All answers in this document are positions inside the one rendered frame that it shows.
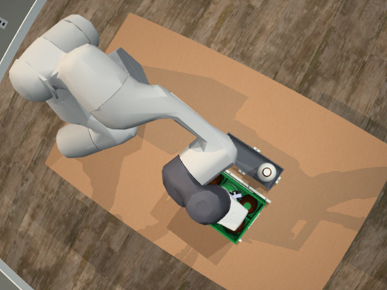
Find green bottle crate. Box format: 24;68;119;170
210;172;266;244

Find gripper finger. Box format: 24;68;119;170
229;190;242;200

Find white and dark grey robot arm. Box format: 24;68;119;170
9;14;249;231

